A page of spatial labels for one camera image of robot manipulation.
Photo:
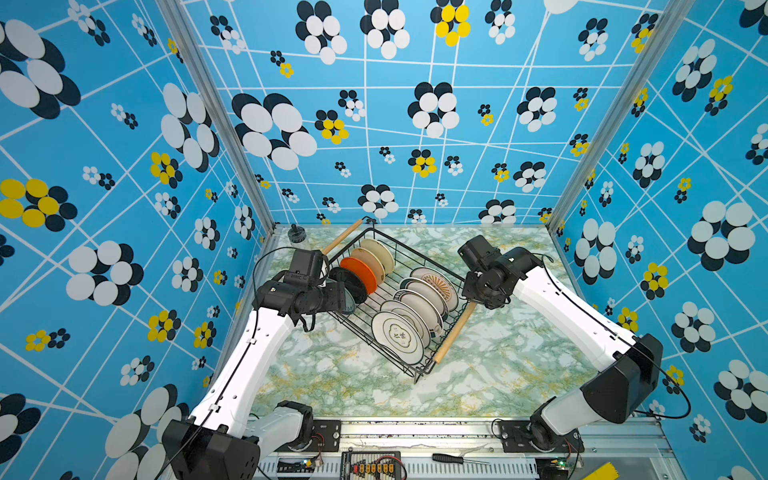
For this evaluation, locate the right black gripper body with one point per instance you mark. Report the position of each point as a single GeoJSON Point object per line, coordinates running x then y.
{"type": "Point", "coordinates": [475, 290]}

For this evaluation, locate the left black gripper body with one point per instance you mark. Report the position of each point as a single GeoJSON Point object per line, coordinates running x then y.
{"type": "Point", "coordinates": [328, 297]}

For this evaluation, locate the white plate teal flower emblem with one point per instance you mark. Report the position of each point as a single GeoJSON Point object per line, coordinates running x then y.
{"type": "Point", "coordinates": [398, 335]}

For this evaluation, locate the black wire dish rack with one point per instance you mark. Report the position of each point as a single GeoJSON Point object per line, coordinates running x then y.
{"type": "Point", "coordinates": [407, 258]}

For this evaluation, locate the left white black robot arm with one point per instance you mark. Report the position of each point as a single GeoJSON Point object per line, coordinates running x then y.
{"type": "Point", "coordinates": [218, 440]}

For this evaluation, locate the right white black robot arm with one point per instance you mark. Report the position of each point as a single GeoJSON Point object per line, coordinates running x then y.
{"type": "Point", "coordinates": [627, 365]}

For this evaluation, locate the black small plate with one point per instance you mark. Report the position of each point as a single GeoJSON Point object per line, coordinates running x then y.
{"type": "Point", "coordinates": [355, 290]}

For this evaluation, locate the orange small plate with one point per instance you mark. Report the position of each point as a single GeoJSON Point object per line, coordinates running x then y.
{"type": "Point", "coordinates": [362, 271]}

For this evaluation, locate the white plate orange sunburst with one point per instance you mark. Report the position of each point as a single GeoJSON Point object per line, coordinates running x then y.
{"type": "Point", "coordinates": [438, 281]}

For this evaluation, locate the beige small plate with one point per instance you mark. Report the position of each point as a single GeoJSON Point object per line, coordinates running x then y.
{"type": "Point", "coordinates": [372, 261]}

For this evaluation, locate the cream small plate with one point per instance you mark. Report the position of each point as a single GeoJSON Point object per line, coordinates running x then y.
{"type": "Point", "coordinates": [381, 252]}

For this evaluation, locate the clear jar black lid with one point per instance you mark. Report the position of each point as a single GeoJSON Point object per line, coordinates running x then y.
{"type": "Point", "coordinates": [298, 237]}

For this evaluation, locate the white plate red green band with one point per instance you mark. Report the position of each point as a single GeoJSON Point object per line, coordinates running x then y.
{"type": "Point", "coordinates": [422, 306]}

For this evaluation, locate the black terminal power board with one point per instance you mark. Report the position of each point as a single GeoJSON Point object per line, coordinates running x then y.
{"type": "Point", "coordinates": [374, 465]}

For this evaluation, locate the small green circuit board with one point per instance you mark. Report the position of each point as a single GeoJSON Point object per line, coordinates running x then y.
{"type": "Point", "coordinates": [296, 465]}

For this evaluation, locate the black screwdriver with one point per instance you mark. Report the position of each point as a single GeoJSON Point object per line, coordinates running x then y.
{"type": "Point", "coordinates": [454, 459]}

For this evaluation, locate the yellow paper sheet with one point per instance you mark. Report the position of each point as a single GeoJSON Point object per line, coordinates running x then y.
{"type": "Point", "coordinates": [606, 471]}

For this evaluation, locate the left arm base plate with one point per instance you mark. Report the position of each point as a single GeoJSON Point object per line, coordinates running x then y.
{"type": "Point", "coordinates": [324, 437]}

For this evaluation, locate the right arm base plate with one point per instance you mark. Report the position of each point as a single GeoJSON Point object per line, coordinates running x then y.
{"type": "Point", "coordinates": [522, 436]}

